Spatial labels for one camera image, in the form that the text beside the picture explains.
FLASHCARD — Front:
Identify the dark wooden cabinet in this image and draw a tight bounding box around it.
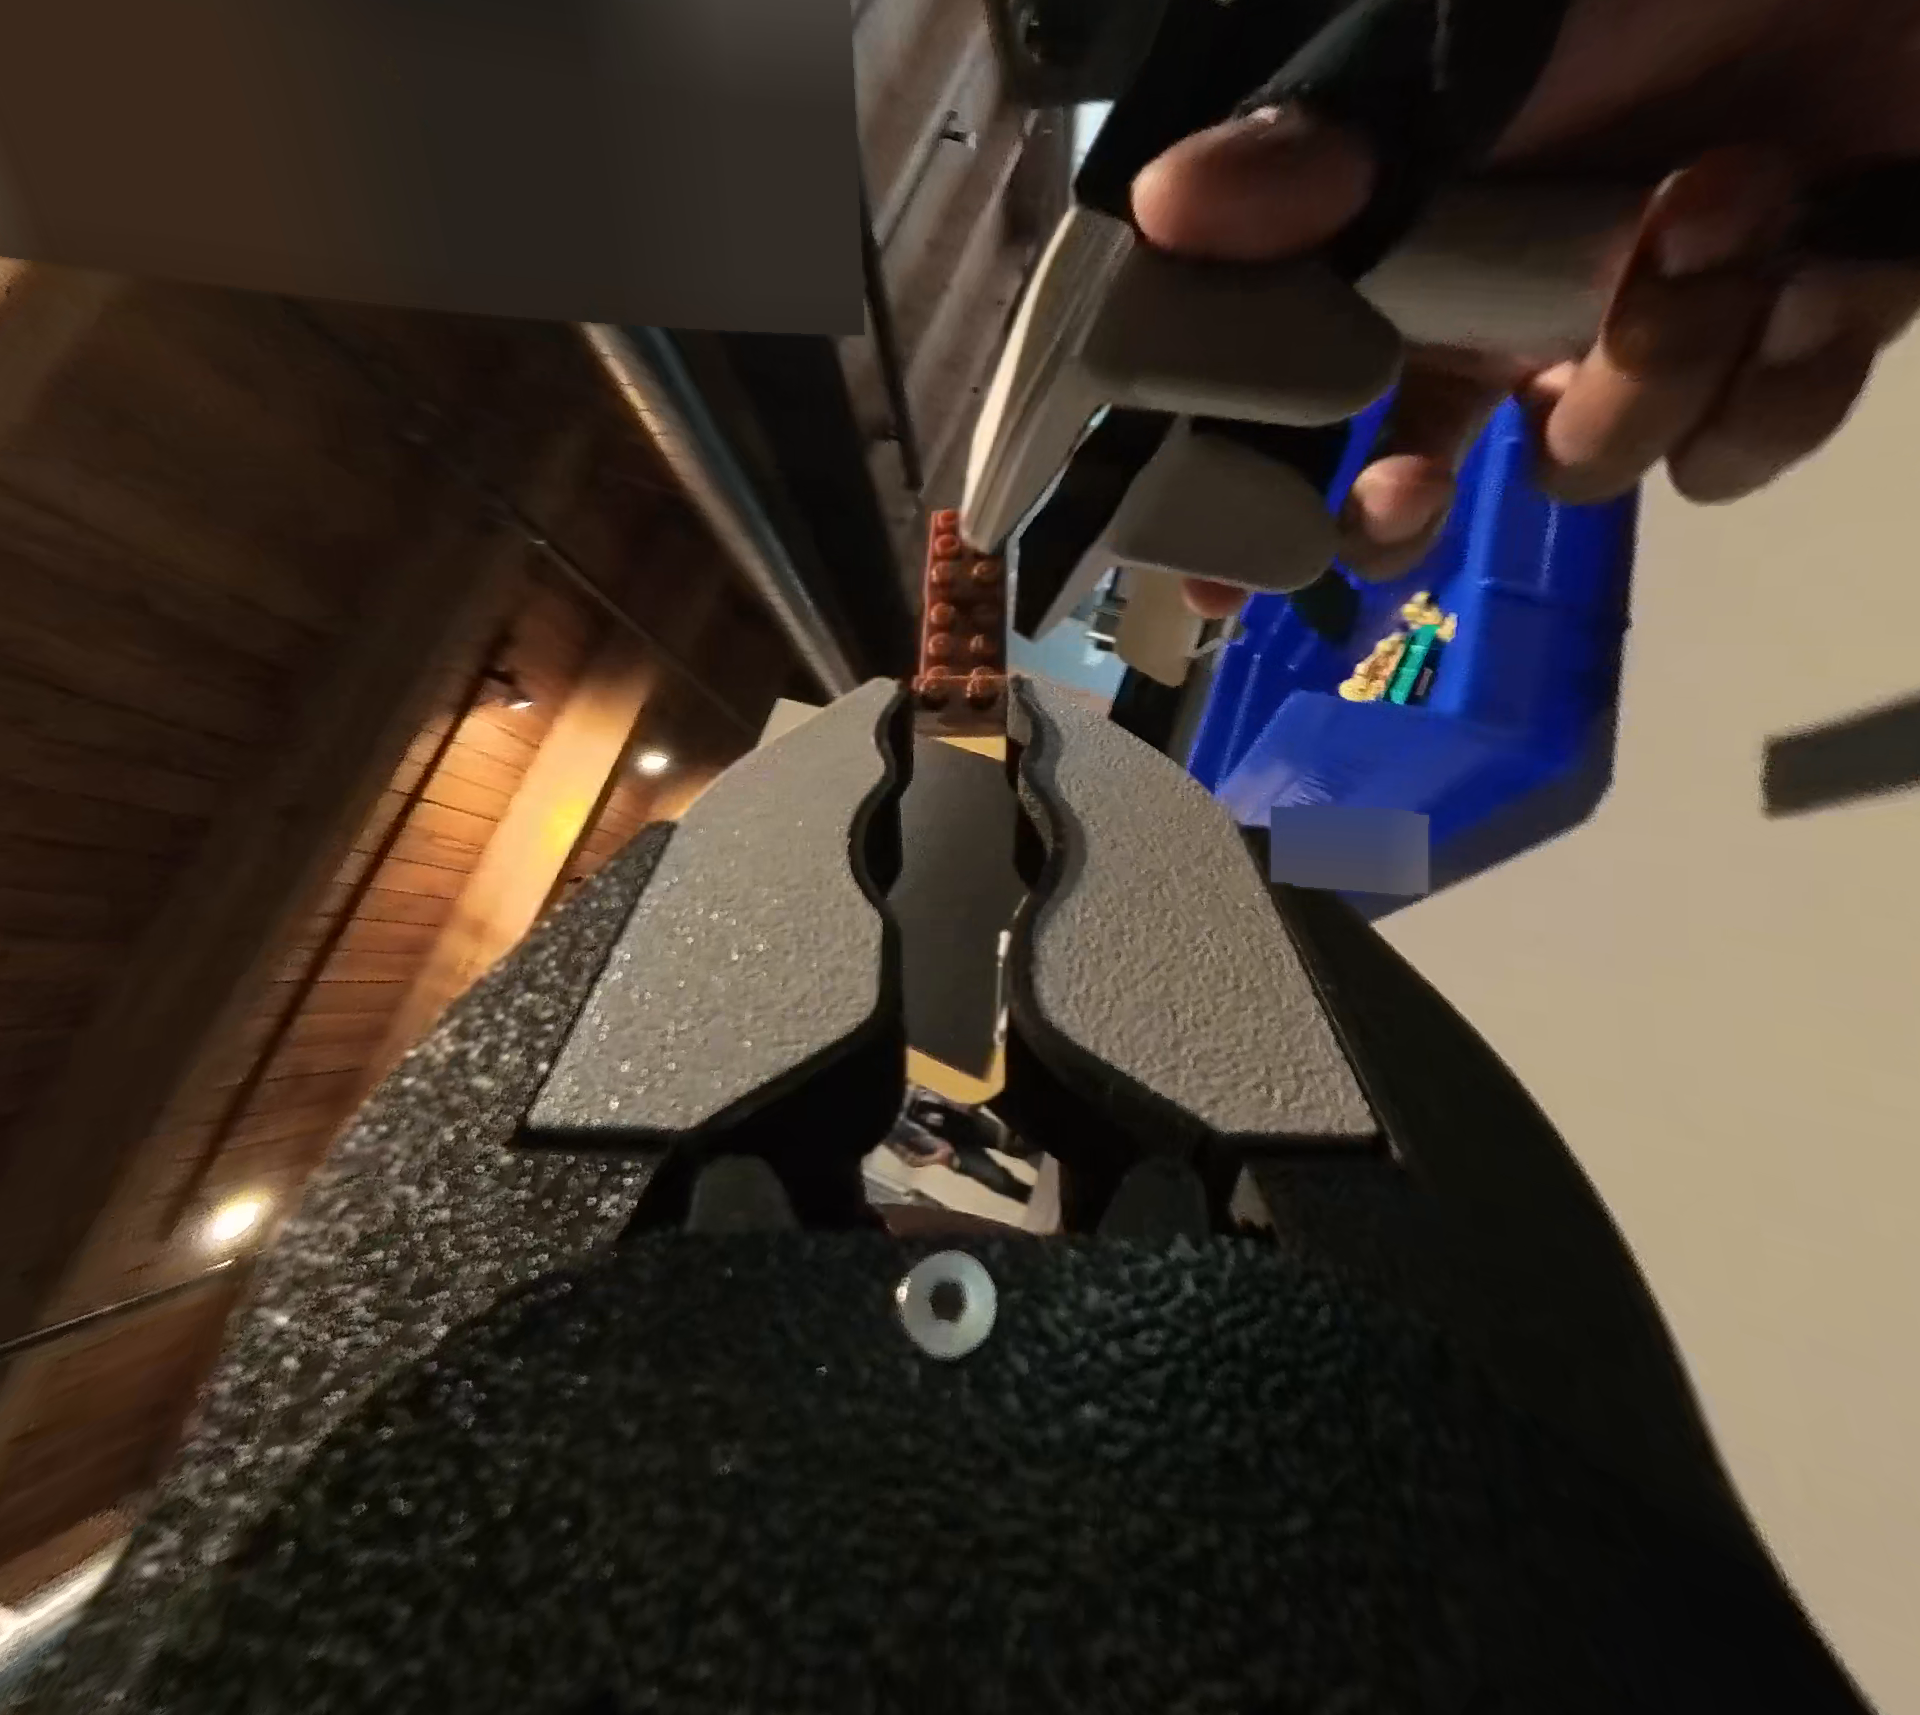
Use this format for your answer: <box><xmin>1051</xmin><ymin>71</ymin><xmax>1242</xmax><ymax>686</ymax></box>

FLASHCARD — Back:
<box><xmin>841</xmin><ymin>0</ymin><xmax>1090</xmax><ymax>502</ymax></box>

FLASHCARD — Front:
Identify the black table with wooden edge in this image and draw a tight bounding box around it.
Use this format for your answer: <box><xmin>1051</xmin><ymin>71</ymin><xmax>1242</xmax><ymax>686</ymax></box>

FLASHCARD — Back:
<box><xmin>887</xmin><ymin>714</ymin><xmax>1037</xmax><ymax>1102</ymax></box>

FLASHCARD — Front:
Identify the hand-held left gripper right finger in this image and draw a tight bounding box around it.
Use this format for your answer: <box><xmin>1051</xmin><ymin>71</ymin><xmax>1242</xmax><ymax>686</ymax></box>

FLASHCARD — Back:
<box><xmin>1003</xmin><ymin>678</ymin><xmax>1385</xmax><ymax>1142</ymax></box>

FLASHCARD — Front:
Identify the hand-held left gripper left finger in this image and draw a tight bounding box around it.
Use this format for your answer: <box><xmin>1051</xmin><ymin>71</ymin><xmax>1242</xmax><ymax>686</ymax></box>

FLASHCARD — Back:
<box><xmin>516</xmin><ymin>678</ymin><xmax>912</xmax><ymax>1140</ymax></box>

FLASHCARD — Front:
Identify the orange brick assembly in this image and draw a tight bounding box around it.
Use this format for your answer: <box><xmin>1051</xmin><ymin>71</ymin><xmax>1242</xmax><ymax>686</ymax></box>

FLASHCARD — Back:
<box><xmin>912</xmin><ymin>508</ymin><xmax>1014</xmax><ymax>716</ymax></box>

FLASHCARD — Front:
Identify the grey desk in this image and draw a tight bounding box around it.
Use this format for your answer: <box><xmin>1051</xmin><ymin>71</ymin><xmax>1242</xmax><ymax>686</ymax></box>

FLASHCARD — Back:
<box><xmin>1349</xmin><ymin>350</ymin><xmax>1920</xmax><ymax>1715</ymax></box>

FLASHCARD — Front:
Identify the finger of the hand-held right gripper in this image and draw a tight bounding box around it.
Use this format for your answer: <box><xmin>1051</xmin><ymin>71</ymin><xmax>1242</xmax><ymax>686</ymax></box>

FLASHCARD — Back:
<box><xmin>1008</xmin><ymin>408</ymin><xmax>1339</xmax><ymax>640</ymax></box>
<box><xmin>956</xmin><ymin>208</ymin><xmax>1407</xmax><ymax>548</ymax></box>

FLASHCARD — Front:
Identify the gold green toy piece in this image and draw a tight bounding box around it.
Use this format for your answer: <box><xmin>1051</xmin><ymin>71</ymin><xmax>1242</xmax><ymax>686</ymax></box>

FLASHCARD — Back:
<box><xmin>1338</xmin><ymin>632</ymin><xmax>1446</xmax><ymax>706</ymax></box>

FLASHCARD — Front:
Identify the grey ceiling pipe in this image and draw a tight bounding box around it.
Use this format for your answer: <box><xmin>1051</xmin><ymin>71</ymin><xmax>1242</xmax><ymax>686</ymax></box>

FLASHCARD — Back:
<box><xmin>576</xmin><ymin>324</ymin><xmax>901</xmax><ymax>698</ymax></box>

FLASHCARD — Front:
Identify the person's right hand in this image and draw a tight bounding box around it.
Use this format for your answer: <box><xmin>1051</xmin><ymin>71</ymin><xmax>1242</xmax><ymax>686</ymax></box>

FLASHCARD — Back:
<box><xmin>1127</xmin><ymin>0</ymin><xmax>1920</xmax><ymax>618</ymax></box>

